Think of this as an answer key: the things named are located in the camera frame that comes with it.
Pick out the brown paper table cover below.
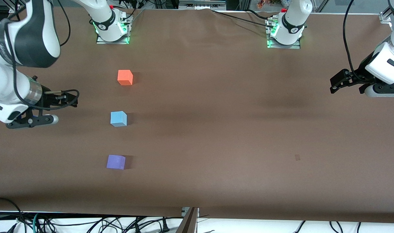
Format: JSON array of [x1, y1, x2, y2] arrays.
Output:
[[0, 6, 394, 224]]

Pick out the orange foam cube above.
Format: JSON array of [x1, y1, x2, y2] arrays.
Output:
[[117, 70, 133, 86]]

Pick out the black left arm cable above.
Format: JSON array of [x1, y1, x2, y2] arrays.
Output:
[[343, 0, 359, 81]]

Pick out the purple foam cube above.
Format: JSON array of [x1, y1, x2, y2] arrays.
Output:
[[106, 155, 126, 170]]

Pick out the black looped floor cable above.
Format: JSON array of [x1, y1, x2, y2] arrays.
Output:
[[0, 197, 27, 233]]

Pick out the long black power cable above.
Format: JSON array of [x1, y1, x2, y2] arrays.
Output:
[[211, 9, 276, 29]]

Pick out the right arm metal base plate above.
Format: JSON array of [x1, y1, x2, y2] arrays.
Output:
[[96, 14, 133, 45]]

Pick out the teal cable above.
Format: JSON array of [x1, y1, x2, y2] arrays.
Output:
[[32, 212, 43, 233]]

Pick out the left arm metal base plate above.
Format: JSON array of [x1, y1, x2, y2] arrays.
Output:
[[266, 17, 301, 50]]

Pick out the light blue foam cube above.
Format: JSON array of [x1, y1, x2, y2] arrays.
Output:
[[110, 111, 128, 128]]

